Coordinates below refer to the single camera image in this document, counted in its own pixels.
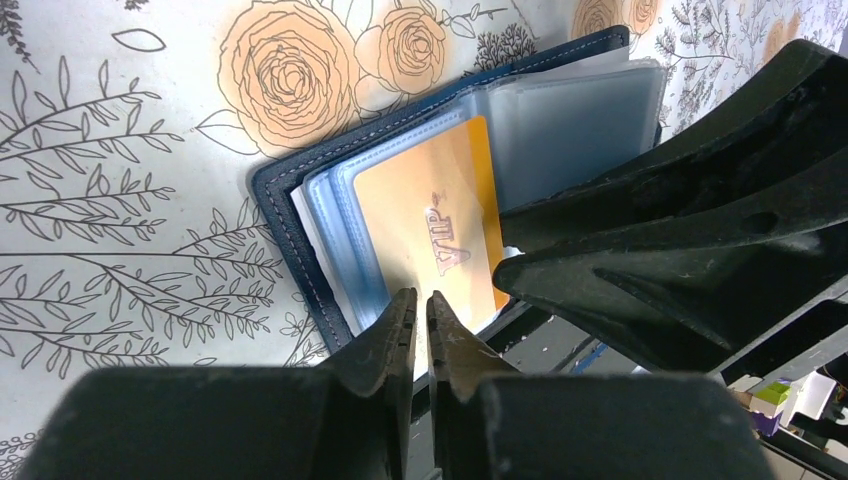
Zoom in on floral table mat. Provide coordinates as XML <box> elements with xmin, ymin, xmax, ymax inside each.
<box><xmin>1</xmin><ymin>1</ymin><xmax>847</xmax><ymax>479</ymax></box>

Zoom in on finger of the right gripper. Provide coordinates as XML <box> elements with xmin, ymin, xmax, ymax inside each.
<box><xmin>501</xmin><ymin>39</ymin><xmax>847</xmax><ymax>253</ymax></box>
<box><xmin>494</xmin><ymin>225</ymin><xmax>847</xmax><ymax>375</ymax></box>

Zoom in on blue leather card holder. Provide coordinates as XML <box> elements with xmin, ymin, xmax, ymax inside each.
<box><xmin>252</xmin><ymin>26</ymin><xmax>666</xmax><ymax>352</ymax></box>

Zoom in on orange gold VIP card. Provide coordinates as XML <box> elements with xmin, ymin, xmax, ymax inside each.
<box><xmin>352</xmin><ymin>115</ymin><xmax>511</xmax><ymax>336</ymax></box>

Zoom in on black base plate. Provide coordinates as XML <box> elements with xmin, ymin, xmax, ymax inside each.
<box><xmin>405</xmin><ymin>317</ymin><xmax>636</xmax><ymax>479</ymax></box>

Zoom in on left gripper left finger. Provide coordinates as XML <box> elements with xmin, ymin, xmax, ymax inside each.
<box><xmin>19</xmin><ymin>288</ymin><xmax>417</xmax><ymax>479</ymax></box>

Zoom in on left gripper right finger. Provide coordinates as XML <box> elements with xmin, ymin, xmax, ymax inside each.
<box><xmin>426</xmin><ymin>292</ymin><xmax>772</xmax><ymax>479</ymax></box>

